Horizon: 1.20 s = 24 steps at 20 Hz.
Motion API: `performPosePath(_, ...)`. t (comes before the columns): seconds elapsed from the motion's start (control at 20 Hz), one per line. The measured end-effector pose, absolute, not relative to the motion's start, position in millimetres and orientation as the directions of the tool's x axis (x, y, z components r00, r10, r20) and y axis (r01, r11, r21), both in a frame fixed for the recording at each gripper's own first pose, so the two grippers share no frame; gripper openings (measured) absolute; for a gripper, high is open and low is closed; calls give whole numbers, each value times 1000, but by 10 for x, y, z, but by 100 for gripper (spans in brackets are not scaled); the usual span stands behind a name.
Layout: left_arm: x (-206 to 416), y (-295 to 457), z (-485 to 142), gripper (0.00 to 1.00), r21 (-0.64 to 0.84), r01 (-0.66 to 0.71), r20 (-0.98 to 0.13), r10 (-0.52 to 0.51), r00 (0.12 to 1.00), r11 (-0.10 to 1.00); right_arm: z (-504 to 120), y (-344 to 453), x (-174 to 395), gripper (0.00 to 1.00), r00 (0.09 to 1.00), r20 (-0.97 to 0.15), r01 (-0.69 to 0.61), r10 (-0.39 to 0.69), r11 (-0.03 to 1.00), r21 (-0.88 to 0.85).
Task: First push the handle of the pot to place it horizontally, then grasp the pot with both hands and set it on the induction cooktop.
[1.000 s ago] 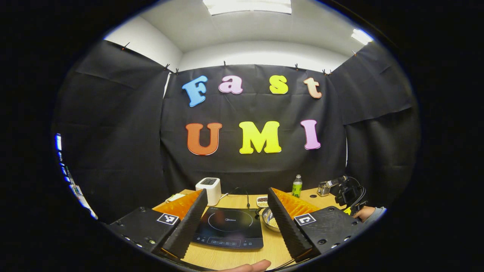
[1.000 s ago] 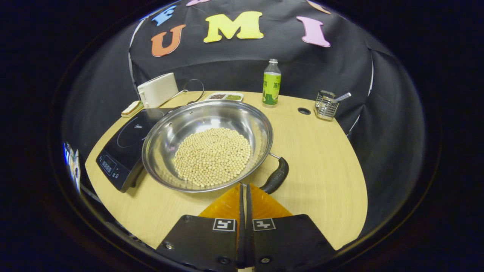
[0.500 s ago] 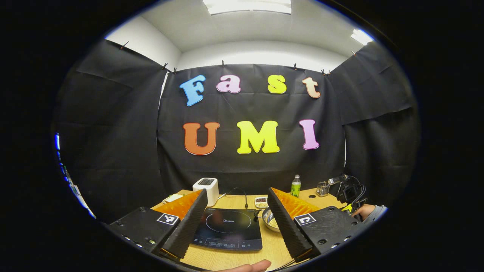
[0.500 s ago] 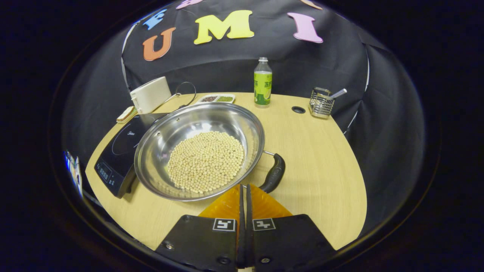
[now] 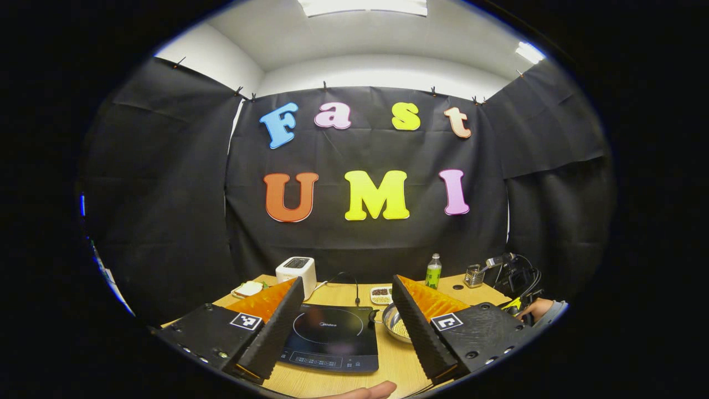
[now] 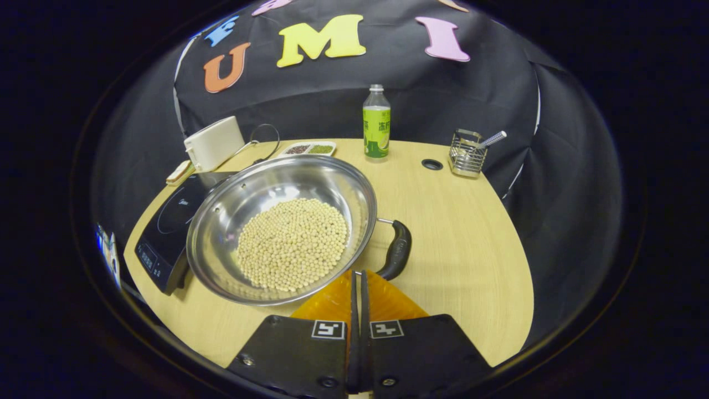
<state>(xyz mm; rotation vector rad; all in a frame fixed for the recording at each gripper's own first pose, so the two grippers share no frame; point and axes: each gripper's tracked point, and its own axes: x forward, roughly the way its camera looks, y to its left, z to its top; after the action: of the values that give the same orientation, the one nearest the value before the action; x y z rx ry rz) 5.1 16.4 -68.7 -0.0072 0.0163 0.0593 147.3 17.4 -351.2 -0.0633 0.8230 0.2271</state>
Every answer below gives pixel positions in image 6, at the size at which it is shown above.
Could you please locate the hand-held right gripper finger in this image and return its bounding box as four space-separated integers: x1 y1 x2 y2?
226 270 361 395
360 270 494 397

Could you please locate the pile of soybeans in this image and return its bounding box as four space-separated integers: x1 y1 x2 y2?
237 198 350 293

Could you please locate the stainless steel pot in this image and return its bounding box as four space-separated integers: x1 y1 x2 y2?
186 154 413 306

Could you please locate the black induction cooktop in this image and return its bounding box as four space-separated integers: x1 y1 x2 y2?
135 172 236 295

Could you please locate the white divided bean dish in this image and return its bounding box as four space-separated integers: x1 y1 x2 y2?
279 141 337 158

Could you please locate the green label drink bottle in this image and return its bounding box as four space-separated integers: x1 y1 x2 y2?
363 84 391 159

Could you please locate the white toaster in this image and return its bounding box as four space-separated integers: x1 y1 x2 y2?
184 116 245 172

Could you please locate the sandwich on small plate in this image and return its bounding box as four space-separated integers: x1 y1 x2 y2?
166 161 196 186

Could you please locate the metal wire utensil holder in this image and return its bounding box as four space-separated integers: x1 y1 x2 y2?
449 129 489 178

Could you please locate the black toaster cable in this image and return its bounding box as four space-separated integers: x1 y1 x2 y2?
233 124 281 167

